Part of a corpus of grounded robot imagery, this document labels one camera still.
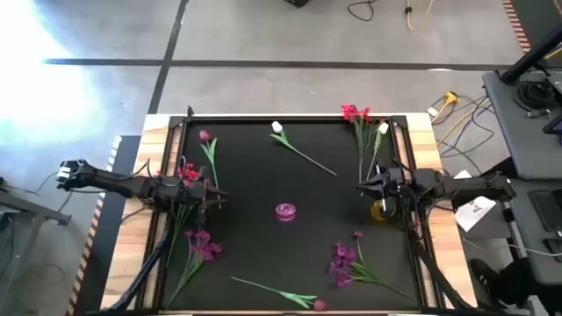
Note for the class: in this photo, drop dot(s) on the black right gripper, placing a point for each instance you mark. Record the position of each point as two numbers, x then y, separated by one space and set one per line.
395 184

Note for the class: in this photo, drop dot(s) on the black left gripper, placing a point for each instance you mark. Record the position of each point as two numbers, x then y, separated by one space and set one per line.
191 194

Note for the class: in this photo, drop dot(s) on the red artificial flower spray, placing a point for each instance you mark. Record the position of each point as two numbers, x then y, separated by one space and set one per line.
351 112
189 174

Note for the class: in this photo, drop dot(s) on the purple artificial flower spray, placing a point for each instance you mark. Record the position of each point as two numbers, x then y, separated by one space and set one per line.
203 246
344 259

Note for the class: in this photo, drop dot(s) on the white artificial tulip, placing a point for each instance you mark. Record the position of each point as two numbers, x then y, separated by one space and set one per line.
276 127
383 128

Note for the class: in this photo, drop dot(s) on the pink artificial tulip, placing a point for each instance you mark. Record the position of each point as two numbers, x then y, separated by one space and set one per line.
204 135
319 305

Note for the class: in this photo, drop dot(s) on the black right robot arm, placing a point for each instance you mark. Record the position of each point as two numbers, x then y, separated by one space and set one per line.
465 186

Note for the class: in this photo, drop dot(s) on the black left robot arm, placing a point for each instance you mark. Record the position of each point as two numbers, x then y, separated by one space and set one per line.
114 182

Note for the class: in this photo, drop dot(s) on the gold glass vase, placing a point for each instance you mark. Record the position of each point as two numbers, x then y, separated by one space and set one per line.
377 211

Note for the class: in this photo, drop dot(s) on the pink ribbed glass vase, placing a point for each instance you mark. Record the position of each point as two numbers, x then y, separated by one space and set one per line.
285 212

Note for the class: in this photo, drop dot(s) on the black clamp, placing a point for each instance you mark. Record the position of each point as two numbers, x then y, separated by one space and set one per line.
189 111

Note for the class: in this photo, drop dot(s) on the white power adapter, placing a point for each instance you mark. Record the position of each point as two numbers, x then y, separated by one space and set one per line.
432 112

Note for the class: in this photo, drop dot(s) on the white paper sheet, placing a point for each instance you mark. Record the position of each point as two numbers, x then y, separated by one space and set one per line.
476 213

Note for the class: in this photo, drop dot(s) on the yellow power plug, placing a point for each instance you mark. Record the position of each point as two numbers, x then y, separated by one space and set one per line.
451 97

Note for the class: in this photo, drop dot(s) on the black floor mat striped edge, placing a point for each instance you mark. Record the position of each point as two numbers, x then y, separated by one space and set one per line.
540 17
101 246

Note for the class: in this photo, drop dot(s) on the grey side desk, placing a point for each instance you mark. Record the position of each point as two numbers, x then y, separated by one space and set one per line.
518 140
522 237

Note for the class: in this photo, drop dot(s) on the person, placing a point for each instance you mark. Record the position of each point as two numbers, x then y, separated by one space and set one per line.
518 276

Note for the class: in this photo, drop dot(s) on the black flat device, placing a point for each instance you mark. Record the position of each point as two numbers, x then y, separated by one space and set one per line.
544 210

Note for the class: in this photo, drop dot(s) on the grey metal stand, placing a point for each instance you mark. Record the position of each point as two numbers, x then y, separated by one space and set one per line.
26 210

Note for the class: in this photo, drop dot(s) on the black floor object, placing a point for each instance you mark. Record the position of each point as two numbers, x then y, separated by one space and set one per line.
297 2

